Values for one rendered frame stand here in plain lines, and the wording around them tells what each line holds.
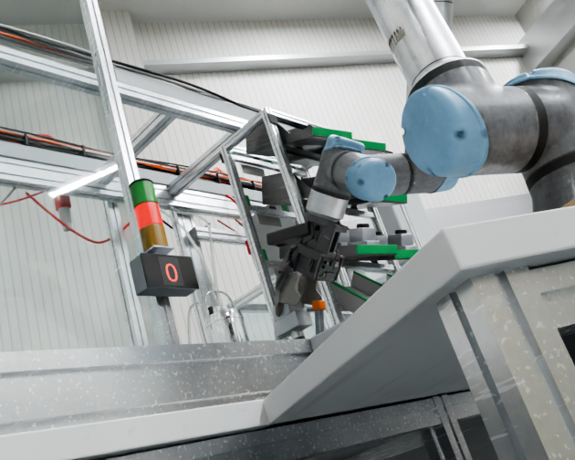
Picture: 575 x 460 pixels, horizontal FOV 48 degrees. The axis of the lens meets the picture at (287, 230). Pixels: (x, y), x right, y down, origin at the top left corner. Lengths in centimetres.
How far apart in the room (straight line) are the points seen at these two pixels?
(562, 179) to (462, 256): 51
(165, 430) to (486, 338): 38
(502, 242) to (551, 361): 8
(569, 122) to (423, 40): 22
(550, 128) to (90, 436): 65
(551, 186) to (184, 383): 52
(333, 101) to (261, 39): 111
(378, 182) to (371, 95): 668
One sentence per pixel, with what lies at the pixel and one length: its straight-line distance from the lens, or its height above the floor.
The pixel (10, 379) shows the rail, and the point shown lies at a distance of 73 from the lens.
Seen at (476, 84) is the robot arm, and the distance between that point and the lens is 87.
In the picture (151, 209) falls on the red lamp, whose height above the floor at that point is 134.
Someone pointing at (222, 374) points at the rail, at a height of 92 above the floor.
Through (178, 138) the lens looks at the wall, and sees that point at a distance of 669.
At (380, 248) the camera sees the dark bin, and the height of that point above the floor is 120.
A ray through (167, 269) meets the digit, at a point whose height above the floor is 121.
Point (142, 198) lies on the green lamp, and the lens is 134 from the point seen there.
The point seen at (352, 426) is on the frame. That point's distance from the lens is 92.
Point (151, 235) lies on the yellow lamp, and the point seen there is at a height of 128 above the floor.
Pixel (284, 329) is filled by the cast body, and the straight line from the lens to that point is 128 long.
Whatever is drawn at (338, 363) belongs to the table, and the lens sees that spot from 57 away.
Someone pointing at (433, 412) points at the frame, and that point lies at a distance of 109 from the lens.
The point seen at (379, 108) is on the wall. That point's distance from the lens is 770.
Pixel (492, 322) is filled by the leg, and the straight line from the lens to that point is 41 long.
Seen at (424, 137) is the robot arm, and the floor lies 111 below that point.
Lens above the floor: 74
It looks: 22 degrees up
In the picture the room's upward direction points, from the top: 18 degrees counter-clockwise
